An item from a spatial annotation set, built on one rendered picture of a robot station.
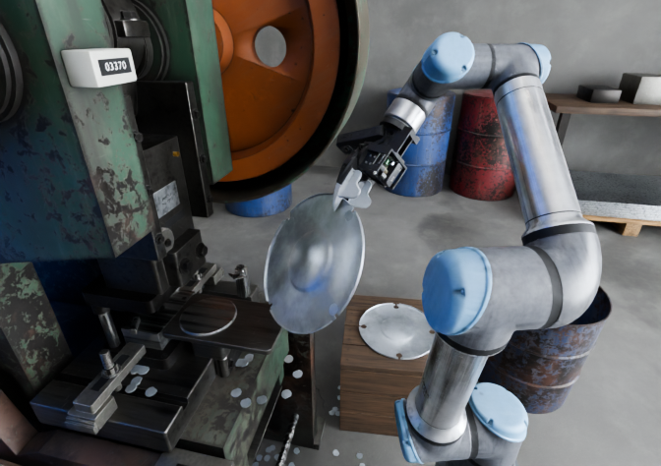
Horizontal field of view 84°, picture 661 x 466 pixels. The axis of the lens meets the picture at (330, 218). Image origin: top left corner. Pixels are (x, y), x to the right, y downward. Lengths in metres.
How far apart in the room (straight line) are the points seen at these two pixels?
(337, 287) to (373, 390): 0.78
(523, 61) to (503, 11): 3.20
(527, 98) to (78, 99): 0.65
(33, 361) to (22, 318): 0.10
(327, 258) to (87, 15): 0.51
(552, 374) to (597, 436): 0.31
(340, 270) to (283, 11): 0.62
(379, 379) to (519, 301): 0.91
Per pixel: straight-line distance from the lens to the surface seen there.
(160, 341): 0.92
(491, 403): 0.90
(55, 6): 0.57
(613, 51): 4.21
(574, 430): 1.87
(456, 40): 0.70
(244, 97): 1.04
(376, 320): 1.50
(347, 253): 0.69
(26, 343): 0.98
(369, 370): 1.35
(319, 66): 0.93
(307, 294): 0.75
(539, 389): 1.73
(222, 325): 0.87
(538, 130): 0.67
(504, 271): 0.53
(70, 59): 0.55
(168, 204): 0.79
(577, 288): 0.57
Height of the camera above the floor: 1.35
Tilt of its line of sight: 27 degrees down
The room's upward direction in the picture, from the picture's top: straight up
